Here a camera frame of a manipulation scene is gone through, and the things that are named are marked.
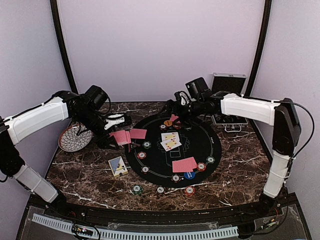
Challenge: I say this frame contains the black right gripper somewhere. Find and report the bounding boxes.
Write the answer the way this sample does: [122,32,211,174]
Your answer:
[157,98,204,128]

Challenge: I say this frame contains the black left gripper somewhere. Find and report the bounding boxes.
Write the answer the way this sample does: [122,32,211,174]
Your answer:
[74,108,120,150]

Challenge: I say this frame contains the dealt card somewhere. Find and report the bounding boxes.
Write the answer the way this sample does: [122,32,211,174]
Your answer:
[129,128,147,139]
[169,114,179,122]
[172,157,198,173]

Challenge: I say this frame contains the red 5 chips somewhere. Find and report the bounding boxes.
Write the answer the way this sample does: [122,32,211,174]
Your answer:
[173,124,182,130]
[137,151,147,160]
[197,162,207,172]

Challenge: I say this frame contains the orange big blind button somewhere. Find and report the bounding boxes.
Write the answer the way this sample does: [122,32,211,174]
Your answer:
[163,120,173,127]

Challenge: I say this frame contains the red back card deck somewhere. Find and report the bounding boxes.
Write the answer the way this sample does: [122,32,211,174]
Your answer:
[109,130,131,146]

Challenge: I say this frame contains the two of hearts card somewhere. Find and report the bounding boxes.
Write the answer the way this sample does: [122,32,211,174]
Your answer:
[161,132,179,141]

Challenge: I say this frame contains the green chips mat edge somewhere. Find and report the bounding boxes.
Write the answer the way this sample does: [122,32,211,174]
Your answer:
[206,156,215,164]

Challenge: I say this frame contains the green chips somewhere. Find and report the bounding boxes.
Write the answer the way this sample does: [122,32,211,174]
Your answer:
[142,141,152,149]

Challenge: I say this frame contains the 100 chips mat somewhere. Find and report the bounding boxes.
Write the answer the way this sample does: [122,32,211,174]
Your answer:
[141,166,150,174]

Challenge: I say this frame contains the red 5 chip stack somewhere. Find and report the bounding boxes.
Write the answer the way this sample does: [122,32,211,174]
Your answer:
[184,186,196,197]

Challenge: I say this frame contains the green chip stack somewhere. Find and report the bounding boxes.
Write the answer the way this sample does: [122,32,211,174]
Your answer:
[131,184,144,196]

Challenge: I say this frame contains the black orange 100 chip stack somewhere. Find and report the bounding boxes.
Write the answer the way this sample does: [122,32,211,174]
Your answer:
[155,186,166,195]

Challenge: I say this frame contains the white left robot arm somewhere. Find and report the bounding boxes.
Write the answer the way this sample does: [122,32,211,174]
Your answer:
[0,85,132,218]

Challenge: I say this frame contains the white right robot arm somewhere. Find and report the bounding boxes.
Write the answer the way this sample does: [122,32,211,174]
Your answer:
[161,77,302,199]

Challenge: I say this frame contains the aluminium poker case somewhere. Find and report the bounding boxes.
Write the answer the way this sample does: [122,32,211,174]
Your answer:
[207,72,249,133]

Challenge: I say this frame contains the floral ceramic plate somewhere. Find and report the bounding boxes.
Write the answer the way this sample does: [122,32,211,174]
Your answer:
[58,123,94,152]

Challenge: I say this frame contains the triangular all in marker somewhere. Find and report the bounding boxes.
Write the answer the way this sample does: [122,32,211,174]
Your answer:
[128,142,141,153]

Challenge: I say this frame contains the round black poker mat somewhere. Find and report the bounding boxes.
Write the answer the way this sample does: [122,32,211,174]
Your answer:
[124,114,222,188]

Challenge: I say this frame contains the yellow card box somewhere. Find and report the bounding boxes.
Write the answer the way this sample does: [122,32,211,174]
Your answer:
[108,156,128,178]

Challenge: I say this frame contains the blue small blind button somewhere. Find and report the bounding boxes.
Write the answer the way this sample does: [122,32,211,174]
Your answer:
[183,171,196,180]

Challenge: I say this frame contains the black frame post left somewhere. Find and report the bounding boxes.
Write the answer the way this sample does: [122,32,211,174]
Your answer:
[49,0,79,94]

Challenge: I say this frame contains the black frame post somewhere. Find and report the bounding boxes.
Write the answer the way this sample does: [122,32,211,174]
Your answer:
[49,0,79,94]
[241,0,273,106]

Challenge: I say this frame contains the black frame post right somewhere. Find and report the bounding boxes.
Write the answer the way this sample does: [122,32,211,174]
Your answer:
[241,0,273,106]

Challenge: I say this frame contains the white cable duct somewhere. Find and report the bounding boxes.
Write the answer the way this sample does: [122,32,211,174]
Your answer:
[31,213,239,240]

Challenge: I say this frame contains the black front table rail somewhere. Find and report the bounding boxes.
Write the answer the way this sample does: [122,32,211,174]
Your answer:
[24,192,301,227]

